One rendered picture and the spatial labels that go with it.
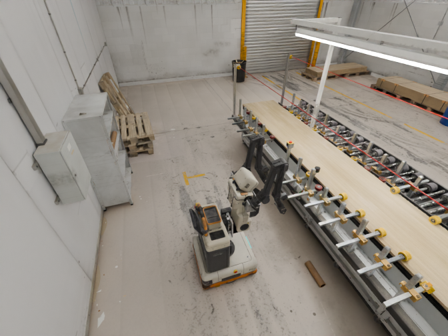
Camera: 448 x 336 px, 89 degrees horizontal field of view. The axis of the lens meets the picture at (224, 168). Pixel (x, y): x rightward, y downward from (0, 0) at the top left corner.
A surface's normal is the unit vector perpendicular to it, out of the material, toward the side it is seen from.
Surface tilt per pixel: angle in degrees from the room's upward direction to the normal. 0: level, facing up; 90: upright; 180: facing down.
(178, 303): 0
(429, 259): 0
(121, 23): 90
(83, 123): 90
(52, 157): 90
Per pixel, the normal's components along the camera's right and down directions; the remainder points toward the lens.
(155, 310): 0.00, -0.79
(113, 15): 0.31, 0.58
